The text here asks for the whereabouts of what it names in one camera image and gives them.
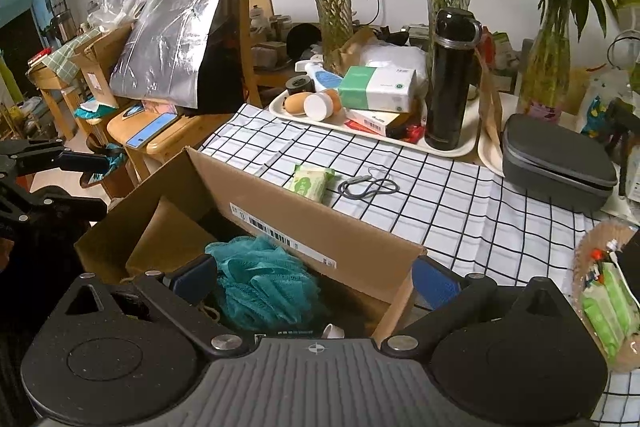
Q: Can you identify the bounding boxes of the wooden chair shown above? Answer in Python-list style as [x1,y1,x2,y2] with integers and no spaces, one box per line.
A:
[106,0,266,182]

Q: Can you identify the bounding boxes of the black thermos bottle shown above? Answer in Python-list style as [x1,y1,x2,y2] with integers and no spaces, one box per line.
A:
[424,7,485,152]

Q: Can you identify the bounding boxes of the white blue spray bottle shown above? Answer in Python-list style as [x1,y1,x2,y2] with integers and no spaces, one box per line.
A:
[295,59,345,94]

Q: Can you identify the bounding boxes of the green wet wipes pack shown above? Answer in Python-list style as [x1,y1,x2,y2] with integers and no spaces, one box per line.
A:
[284,164,336,202]

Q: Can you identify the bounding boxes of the tall brown paper bag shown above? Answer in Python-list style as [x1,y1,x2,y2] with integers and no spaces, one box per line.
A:
[475,47,506,148]

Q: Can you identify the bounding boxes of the silver foil bag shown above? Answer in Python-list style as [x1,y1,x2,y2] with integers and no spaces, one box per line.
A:
[109,0,241,102]

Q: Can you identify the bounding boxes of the teal cloth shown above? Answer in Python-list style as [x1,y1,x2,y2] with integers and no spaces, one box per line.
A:
[75,101,118,120]

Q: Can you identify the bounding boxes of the blue phone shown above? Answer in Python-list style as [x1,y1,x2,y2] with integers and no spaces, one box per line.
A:
[125,112,180,148]

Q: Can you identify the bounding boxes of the green white tissue box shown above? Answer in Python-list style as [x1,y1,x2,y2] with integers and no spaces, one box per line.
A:
[338,66,418,114]

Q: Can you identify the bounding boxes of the small cardboard box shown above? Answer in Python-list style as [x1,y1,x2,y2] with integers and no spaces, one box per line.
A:
[70,24,136,108]

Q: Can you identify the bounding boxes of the beige egg-shaped sponge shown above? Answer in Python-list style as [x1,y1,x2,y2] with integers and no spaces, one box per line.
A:
[285,93,311,116]

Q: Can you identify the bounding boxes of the white black checked tablecloth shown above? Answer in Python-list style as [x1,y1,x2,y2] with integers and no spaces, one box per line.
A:
[197,103,640,427]

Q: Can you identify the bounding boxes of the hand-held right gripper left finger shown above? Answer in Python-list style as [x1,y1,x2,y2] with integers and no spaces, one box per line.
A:
[51,253,251,356]

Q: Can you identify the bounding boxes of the wooden side table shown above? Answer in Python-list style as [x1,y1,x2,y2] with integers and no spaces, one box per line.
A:
[27,27,136,142]

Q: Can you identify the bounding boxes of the white plate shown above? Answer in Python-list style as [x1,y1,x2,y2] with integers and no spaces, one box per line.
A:
[477,127,506,178]

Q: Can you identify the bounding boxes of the crumpled brown paper bag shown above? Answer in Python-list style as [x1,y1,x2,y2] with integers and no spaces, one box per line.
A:
[332,27,381,78]

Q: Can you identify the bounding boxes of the red white flat box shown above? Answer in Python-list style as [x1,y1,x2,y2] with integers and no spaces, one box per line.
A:
[345,107,406,138]

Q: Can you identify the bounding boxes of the teal mesh bath loofah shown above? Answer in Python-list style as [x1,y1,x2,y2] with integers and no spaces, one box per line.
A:
[204,234,323,333]

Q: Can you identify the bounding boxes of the white plastic tray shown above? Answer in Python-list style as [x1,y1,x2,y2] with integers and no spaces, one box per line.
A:
[268,88,481,158]

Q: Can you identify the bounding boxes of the green packets in basket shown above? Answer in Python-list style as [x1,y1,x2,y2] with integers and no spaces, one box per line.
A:
[582,262,640,358]

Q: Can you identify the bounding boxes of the grey zip case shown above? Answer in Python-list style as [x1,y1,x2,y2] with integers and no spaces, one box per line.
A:
[501,113,619,212]

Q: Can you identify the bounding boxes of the black tape roll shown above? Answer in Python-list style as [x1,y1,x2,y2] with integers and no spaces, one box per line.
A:
[286,75,316,95]

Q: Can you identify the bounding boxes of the woven wicker basket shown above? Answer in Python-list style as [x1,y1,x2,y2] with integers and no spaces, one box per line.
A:
[571,222,640,375]

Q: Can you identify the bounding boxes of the white plastic bag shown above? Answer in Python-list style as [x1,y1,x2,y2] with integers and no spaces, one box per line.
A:
[360,42,428,72]

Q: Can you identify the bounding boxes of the grey lanyard cord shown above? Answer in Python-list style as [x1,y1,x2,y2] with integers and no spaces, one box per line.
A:
[337,167,401,198]

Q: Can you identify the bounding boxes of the brown cardboard box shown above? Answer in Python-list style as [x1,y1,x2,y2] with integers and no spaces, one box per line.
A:
[74,146,428,348]

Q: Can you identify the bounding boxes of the clear plastic bags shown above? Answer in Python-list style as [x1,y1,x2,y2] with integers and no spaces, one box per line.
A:
[87,0,148,30]

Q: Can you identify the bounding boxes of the orange bottle with white cap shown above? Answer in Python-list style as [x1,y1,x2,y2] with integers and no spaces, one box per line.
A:
[303,89,344,121]

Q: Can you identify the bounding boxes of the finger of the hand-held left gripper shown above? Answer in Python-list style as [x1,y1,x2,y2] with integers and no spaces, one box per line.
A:
[0,138,109,178]
[0,182,109,228]

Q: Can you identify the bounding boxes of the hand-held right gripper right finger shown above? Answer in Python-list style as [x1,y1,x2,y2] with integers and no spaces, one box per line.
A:
[382,255,576,355]

